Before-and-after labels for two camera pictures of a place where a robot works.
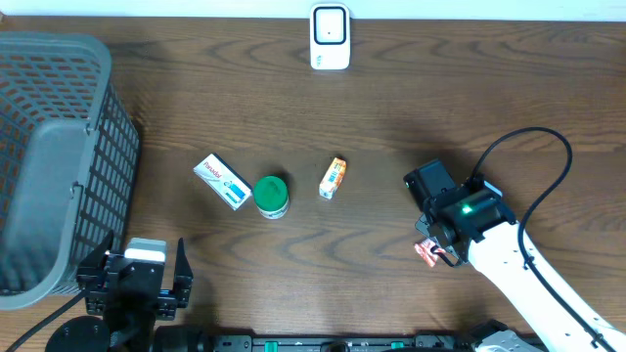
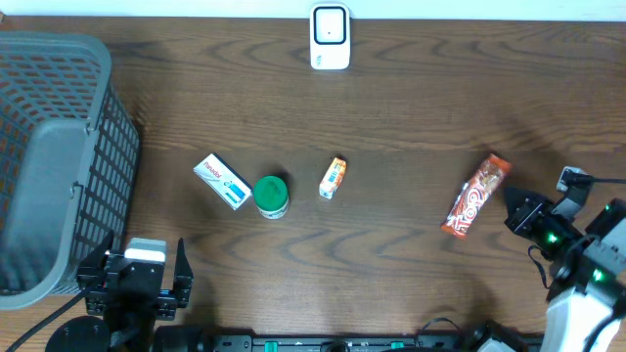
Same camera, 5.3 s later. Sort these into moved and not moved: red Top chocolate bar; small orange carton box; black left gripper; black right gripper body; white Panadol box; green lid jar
Moved: red Top chocolate bar; black right gripper body
Not moved: black left gripper; small orange carton box; green lid jar; white Panadol box
